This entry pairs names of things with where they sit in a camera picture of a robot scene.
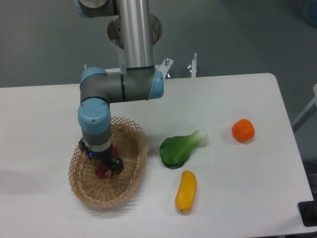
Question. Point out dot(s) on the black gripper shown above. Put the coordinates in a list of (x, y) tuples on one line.
[(92, 155)]

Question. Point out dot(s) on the purple sweet potato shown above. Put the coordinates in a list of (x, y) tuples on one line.
[(101, 171)]

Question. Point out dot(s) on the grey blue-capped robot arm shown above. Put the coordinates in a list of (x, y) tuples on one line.
[(139, 81)]

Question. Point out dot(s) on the woven wicker basket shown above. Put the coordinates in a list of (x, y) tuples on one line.
[(111, 189)]

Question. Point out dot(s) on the green bok choy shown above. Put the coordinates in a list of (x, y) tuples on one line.
[(175, 151)]

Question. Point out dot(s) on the yellow mango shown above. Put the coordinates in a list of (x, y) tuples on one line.
[(186, 192)]

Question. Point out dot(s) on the orange tangerine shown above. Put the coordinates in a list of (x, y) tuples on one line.
[(243, 130)]

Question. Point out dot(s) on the black device at table edge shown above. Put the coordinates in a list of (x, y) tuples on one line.
[(308, 212)]

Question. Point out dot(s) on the white furniture leg right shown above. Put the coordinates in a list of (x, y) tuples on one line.
[(306, 112)]

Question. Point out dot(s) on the white clamp post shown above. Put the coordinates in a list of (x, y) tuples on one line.
[(192, 68)]

